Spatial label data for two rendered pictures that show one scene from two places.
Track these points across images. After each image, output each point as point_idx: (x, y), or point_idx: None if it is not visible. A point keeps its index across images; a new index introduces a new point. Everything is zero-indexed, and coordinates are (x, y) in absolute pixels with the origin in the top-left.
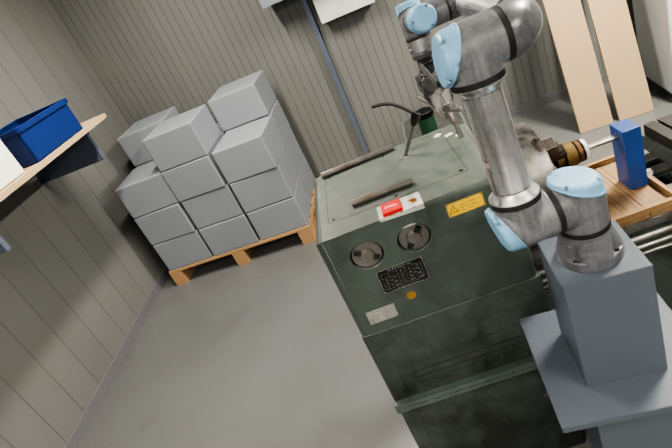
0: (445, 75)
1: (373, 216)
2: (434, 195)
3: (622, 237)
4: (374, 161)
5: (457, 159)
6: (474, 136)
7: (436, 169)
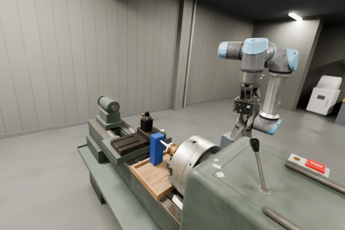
0: (297, 64)
1: (333, 174)
2: (281, 151)
3: (229, 133)
4: (301, 226)
5: (244, 151)
6: (283, 91)
7: (261, 158)
